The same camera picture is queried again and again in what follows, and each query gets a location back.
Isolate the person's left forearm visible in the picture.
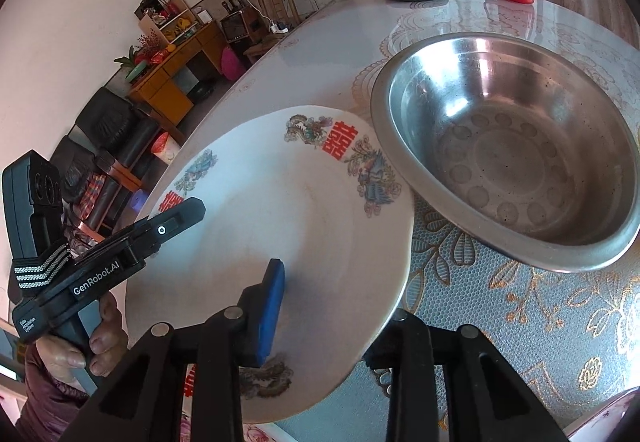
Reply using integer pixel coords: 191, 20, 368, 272
14, 344, 93, 442

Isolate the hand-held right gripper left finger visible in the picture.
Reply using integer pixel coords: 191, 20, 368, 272
62, 258, 286, 442

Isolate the green potted plant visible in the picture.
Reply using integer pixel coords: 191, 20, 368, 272
114, 46, 147, 74

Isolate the pink bag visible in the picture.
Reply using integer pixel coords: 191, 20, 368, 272
220, 47, 247, 81

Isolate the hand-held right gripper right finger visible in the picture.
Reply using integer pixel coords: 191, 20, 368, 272
362, 309, 568, 442

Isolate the stainless steel basin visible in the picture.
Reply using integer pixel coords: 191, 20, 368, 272
370, 32, 640, 273

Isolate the dark wooden bench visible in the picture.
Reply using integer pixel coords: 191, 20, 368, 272
244, 41, 283, 59

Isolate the red and white bucket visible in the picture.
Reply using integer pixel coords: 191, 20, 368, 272
151, 131, 182, 159

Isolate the person's left hand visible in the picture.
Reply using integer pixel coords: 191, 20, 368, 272
34, 294, 125, 378

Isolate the black speaker box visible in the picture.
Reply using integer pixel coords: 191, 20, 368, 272
220, 7, 262, 43

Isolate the black leather sofa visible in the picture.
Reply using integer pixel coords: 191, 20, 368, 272
50, 87, 171, 233

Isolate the white printed plate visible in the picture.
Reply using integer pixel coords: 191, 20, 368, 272
125, 104, 416, 425

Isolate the floral lace-print tablecloth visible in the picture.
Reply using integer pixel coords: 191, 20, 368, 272
180, 0, 640, 442

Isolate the wooden shelf with ornaments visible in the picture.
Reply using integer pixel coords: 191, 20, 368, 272
134, 0, 202, 46

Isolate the plaid cloth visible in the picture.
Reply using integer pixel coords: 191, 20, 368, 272
74, 172, 109, 219

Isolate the pink rimmed dish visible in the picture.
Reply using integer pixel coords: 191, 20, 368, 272
567, 387, 640, 442

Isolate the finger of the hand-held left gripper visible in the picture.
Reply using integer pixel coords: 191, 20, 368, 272
132, 197, 207, 253

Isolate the yellow wooden desk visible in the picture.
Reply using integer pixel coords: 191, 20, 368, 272
127, 19, 231, 123

